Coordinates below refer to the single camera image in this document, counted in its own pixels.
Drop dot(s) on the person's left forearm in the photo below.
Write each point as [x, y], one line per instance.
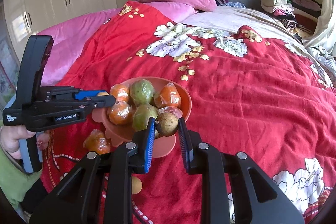
[15, 179]

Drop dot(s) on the pink pedestal bowl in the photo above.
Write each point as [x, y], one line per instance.
[184, 103]

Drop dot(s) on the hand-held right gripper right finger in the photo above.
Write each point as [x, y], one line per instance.
[184, 146]

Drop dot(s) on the green fruit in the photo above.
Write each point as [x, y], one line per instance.
[143, 117]
[141, 92]

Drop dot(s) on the pink quilt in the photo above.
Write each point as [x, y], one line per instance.
[78, 35]

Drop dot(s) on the stack of folded clothes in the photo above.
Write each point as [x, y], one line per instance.
[283, 8]

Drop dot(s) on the red floral blanket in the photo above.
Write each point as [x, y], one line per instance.
[249, 98]

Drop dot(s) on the beige bed sheet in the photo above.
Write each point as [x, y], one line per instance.
[231, 18]

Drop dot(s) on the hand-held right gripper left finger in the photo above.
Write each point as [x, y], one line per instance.
[149, 145]

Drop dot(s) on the small brown round fruit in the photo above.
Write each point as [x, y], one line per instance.
[167, 124]

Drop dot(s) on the blue patterned cloth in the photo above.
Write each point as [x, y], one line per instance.
[232, 5]

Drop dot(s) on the small yellow round fruit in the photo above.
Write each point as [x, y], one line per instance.
[137, 185]
[102, 94]

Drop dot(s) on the person's left hand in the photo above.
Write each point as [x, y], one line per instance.
[10, 138]

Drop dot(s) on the cream curtain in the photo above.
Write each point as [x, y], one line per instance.
[325, 29]

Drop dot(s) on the orange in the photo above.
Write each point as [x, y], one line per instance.
[97, 142]
[119, 113]
[120, 92]
[170, 96]

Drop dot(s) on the red fruit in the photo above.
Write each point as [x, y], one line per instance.
[170, 110]

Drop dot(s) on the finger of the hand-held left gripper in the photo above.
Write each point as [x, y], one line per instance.
[105, 101]
[89, 94]

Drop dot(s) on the crumpled grey cloth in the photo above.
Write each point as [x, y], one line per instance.
[324, 61]

